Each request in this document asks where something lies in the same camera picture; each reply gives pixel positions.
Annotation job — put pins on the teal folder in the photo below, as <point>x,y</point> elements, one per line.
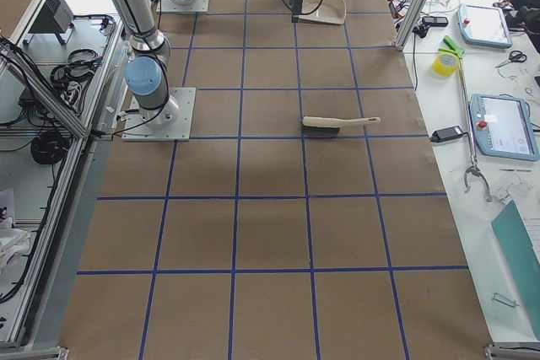
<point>519,240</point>

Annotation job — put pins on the blue teach pendant far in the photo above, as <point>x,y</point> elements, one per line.
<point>483,26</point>

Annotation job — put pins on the white crumpled cloth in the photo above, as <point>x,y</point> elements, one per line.
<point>15,242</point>

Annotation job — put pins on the green plastic clamp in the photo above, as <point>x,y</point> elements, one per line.
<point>452,47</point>

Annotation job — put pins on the yellow tape roll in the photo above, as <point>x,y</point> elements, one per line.
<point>445,64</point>

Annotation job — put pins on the beige hand brush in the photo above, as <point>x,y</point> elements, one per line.
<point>327,126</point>

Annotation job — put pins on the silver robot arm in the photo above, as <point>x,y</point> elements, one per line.
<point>146,75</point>

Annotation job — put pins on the metal reacher grabber tool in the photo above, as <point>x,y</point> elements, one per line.
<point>473,169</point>

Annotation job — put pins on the blue teach pendant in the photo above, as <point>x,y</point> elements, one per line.
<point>502,128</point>
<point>483,26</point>

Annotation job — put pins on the blue teach pendant near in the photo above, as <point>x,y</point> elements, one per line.
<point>502,128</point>

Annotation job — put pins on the grey electronics box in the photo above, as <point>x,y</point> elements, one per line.
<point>55,18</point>

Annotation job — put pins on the black power adapter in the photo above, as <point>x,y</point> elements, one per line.
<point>446,134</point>

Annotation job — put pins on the black scissors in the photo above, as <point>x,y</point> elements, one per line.
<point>515,56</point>

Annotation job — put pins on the beige plastic dustpan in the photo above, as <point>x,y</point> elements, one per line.
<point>329,12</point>

